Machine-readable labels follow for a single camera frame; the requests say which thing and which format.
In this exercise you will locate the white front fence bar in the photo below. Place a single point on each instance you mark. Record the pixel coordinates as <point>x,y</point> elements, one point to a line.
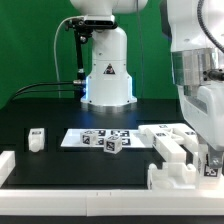
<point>111,202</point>

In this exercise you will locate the white chair back frame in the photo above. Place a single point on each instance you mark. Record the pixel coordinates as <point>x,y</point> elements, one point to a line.
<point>169,140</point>

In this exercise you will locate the white chair seat tray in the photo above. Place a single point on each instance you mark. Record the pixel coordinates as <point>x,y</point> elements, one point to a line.
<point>172,176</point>

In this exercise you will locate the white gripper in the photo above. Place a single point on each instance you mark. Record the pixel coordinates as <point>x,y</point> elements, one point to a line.
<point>205,113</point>

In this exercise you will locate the white tagged cube nut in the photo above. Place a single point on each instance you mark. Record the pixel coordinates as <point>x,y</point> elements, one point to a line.
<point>113,144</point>

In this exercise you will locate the white left fence piece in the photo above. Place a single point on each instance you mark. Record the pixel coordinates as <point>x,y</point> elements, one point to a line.
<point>7,164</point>

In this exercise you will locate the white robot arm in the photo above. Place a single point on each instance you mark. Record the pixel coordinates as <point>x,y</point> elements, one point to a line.
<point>196,30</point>

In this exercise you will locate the white fiducial tag sheet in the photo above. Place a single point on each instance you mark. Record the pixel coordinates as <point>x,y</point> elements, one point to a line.
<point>130,138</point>

